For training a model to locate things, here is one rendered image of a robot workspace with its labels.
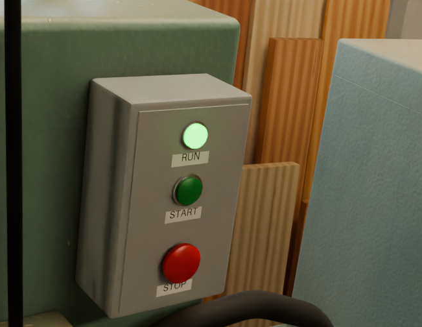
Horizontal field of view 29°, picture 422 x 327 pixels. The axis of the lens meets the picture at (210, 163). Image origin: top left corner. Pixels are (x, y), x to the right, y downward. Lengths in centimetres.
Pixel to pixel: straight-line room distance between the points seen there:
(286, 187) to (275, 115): 20
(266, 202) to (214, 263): 155
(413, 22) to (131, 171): 228
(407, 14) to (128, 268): 224
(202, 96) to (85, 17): 10
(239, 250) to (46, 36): 166
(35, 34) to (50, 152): 8
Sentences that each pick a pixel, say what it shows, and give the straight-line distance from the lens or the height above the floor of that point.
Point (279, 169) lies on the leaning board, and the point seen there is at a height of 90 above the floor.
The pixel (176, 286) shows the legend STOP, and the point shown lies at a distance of 60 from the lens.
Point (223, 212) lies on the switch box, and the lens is 59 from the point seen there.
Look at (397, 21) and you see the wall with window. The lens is 276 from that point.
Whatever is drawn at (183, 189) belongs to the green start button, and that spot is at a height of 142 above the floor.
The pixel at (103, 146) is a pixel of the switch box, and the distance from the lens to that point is 56.
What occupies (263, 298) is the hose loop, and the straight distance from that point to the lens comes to 69.
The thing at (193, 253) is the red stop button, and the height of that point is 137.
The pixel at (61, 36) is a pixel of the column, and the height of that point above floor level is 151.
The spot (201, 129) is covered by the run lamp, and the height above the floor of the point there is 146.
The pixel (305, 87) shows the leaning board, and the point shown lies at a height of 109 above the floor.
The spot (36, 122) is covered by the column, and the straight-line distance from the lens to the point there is 56.
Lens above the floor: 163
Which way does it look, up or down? 20 degrees down
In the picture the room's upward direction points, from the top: 8 degrees clockwise
